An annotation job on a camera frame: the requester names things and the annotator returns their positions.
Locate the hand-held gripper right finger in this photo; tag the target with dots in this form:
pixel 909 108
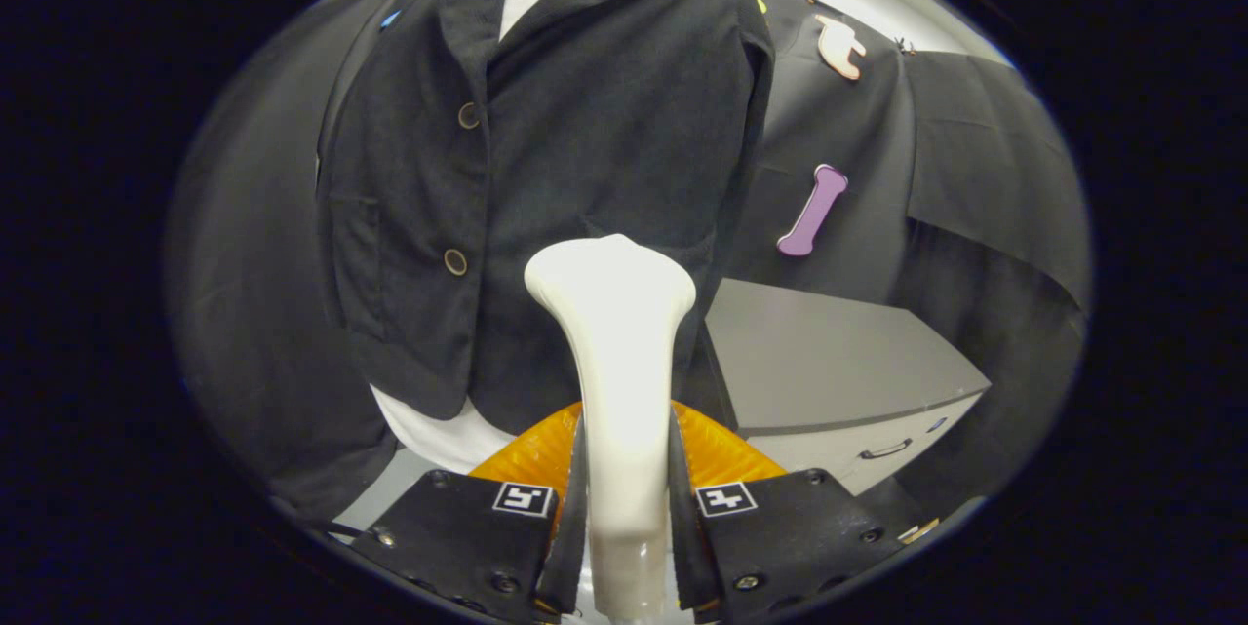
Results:
pixel 780 537

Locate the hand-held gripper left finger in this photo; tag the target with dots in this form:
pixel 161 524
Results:
pixel 458 537

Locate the white garment steamer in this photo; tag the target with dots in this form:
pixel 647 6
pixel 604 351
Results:
pixel 619 362

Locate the black jacket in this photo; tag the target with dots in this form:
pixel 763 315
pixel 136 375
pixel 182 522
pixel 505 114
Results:
pixel 604 137

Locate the white padded garment form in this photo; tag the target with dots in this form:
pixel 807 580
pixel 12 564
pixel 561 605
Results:
pixel 439 440

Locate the beige cabinet with grey top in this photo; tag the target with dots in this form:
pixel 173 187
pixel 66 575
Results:
pixel 829 352

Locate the black backdrop cloth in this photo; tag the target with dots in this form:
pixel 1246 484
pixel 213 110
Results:
pixel 975 167

